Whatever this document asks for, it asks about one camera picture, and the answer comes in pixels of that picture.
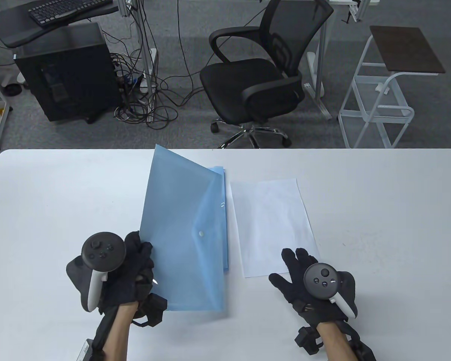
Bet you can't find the person's left hand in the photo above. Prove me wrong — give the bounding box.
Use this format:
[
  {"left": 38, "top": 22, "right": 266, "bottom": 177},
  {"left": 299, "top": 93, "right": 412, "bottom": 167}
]
[{"left": 98, "top": 231, "right": 154, "bottom": 315}]

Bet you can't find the person's right hand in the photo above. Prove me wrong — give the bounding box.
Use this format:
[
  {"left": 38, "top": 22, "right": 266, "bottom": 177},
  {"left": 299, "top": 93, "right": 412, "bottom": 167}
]
[{"left": 269, "top": 247, "right": 358, "bottom": 325}]

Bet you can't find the blue plastic snap folder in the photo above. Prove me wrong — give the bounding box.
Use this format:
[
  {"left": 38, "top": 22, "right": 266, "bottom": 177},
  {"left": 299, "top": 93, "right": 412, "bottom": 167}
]
[
  {"left": 140, "top": 144, "right": 226, "bottom": 312},
  {"left": 209, "top": 165, "right": 230, "bottom": 271}
]

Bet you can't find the white paper sheet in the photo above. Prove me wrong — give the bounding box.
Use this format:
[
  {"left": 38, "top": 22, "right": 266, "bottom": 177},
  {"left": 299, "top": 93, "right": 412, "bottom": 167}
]
[{"left": 230, "top": 179, "right": 320, "bottom": 279}]

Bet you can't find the person's left forearm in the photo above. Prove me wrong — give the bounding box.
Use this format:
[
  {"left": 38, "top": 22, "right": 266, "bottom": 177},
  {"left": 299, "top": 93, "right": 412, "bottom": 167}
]
[{"left": 103, "top": 301, "right": 138, "bottom": 361}]

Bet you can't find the person's right forearm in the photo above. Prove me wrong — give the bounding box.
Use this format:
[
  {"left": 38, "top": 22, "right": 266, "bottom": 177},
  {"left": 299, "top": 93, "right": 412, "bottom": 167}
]
[{"left": 318, "top": 320, "right": 356, "bottom": 361}]

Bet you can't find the grey and white handheld controller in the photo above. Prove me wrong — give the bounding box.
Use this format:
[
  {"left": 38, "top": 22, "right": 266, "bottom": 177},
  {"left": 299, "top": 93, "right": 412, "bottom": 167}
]
[
  {"left": 67, "top": 232, "right": 126, "bottom": 312},
  {"left": 304, "top": 263, "right": 356, "bottom": 318}
]

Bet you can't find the black computer tower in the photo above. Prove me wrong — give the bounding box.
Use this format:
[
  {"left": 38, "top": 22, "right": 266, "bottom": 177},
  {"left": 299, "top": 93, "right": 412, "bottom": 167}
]
[{"left": 14, "top": 21, "right": 121, "bottom": 124}]

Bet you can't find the black mesh office chair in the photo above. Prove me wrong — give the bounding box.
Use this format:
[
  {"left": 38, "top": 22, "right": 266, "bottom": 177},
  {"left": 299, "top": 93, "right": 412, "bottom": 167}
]
[{"left": 200, "top": 0, "right": 334, "bottom": 149}]

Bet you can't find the silver aluminium desk leg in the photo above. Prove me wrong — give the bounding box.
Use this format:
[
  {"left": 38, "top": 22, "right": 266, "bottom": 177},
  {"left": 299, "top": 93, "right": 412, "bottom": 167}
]
[{"left": 117, "top": 0, "right": 157, "bottom": 123}]

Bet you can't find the black curved desk top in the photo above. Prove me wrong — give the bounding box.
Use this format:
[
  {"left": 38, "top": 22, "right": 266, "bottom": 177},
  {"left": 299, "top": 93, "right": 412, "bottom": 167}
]
[{"left": 0, "top": 0, "right": 120, "bottom": 49}]

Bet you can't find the white side table brown top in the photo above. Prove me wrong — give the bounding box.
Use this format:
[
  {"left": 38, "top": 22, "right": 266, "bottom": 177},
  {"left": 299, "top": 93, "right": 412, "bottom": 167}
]
[{"left": 337, "top": 26, "right": 446, "bottom": 149}]

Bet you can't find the black keyboard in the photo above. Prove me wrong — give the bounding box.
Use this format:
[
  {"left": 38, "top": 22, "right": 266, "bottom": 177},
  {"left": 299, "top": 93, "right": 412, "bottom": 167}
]
[{"left": 28, "top": 0, "right": 113, "bottom": 27}]

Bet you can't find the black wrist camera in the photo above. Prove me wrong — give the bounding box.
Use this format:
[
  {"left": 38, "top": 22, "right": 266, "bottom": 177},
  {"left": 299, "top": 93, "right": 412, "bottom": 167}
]
[
  {"left": 294, "top": 326, "right": 324, "bottom": 356},
  {"left": 132, "top": 295, "right": 168, "bottom": 328}
]

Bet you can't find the black wrist box with strap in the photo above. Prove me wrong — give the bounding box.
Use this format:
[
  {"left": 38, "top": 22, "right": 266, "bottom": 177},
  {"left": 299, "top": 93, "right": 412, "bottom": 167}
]
[
  {"left": 347, "top": 330, "right": 376, "bottom": 361},
  {"left": 77, "top": 338, "right": 106, "bottom": 361}
]

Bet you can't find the tangle of black cables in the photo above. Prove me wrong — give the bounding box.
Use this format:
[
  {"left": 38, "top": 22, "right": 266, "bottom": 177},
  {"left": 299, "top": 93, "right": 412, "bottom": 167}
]
[{"left": 103, "top": 0, "right": 211, "bottom": 130}]

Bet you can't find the white desk frame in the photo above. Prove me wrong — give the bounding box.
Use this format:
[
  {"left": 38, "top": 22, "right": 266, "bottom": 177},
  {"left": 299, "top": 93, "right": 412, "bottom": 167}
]
[{"left": 304, "top": 0, "right": 381, "bottom": 121}]

